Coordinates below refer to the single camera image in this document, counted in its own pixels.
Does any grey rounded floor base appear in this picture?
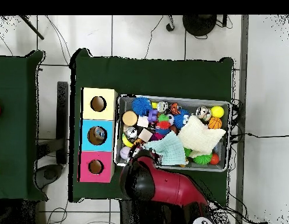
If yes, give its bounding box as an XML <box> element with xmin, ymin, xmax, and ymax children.
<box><xmin>33</xmin><ymin>164</ymin><xmax>64</xmax><ymax>190</ymax></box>

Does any crushed white printed can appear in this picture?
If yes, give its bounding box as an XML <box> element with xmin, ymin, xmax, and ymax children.
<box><xmin>195</xmin><ymin>105</ymin><xmax>212</xmax><ymax>121</ymax></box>

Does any black round stand base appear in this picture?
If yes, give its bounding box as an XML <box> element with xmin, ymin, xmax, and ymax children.
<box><xmin>182</xmin><ymin>15</ymin><xmax>217</xmax><ymax>37</ymax></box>

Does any black cable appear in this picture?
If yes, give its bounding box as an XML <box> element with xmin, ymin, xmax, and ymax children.
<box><xmin>230</xmin><ymin>132</ymin><xmax>289</xmax><ymax>139</ymax></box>

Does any yellow ball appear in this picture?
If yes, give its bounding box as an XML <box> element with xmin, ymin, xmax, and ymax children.
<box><xmin>210</xmin><ymin>105</ymin><xmax>225</xmax><ymax>118</ymax></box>

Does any orange toy basketball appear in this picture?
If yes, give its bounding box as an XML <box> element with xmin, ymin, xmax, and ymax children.
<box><xmin>207</xmin><ymin>116</ymin><xmax>223</xmax><ymax>130</ymax></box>

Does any white toy baseball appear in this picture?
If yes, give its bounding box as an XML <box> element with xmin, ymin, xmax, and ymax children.
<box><xmin>119</xmin><ymin>146</ymin><xmax>132</xmax><ymax>160</ymax></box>

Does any toy hamburger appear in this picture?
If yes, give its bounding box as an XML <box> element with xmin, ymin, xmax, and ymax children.
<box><xmin>121</xmin><ymin>110</ymin><xmax>139</xmax><ymax>127</ymax></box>

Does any clear mesh bin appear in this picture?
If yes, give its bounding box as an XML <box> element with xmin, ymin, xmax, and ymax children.
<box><xmin>113</xmin><ymin>94</ymin><xmax>231</xmax><ymax>173</ymax></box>

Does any cream knitted cloth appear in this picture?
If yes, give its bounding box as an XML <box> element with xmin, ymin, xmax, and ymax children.
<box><xmin>178</xmin><ymin>114</ymin><xmax>227</xmax><ymax>158</ymax></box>

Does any dark green table cloth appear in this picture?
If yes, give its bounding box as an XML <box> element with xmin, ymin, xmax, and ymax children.
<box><xmin>69</xmin><ymin>48</ymin><xmax>234</xmax><ymax>203</ymax></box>
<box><xmin>0</xmin><ymin>50</ymin><xmax>48</xmax><ymax>202</ymax></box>

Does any mint green cloth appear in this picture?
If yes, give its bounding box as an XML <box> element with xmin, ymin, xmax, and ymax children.
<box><xmin>144</xmin><ymin>131</ymin><xmax>187</xmax><ymax>166</ymax></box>

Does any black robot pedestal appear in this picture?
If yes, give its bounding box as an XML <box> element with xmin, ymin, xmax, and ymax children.
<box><xmin>119</xmin><ymin>199</ymin><xmax>182</xmax><ymax>224</ymax></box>

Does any wooden cube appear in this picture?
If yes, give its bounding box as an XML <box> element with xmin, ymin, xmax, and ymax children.
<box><xmin>138</xmin><ymin>127</ymin><xmax>154</xmax><ymax>143</ymax></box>

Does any blue spiky ball with eyes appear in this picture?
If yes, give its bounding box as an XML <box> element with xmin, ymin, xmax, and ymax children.
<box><xmin>173</xmin><ymin>108</ymin><xmax>191</xmax><ymax>130</ymax></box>

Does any wooden box with three holes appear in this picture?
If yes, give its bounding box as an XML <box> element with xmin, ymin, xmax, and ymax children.
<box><xmin>77</xmin><ymin>87</ymin><xmax>119</xmax><ymax>183</ymax></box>

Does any black upright panel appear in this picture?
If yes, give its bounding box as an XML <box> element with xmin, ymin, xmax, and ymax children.
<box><xmin>56</xmin><ymin>81</ymin><xmax>69</xmax><ymax>165</ymax></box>

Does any thin black rod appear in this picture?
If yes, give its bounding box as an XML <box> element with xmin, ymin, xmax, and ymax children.
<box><xmin>19</xmin><ymin>15</ymin><xmax>45</xmax><ymax>40</ymax></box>

